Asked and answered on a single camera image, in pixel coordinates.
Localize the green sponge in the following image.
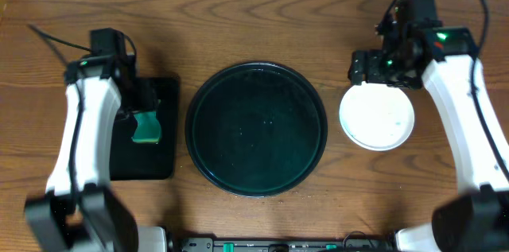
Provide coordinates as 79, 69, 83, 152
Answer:
131, 110, 161, 144

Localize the white plate with green smear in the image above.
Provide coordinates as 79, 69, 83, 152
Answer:
338, 82, 415, 151

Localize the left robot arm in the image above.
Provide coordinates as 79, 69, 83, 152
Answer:
24, 56, 168, 251

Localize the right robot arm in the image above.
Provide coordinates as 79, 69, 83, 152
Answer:
339, 21, 508, 251

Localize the rectangular black tray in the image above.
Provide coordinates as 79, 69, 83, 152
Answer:
110, 77, 180, 180

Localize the round black tray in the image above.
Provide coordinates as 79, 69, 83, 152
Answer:
185, 61, 328, 197

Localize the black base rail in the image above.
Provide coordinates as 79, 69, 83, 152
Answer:
172, 233, 397, 252

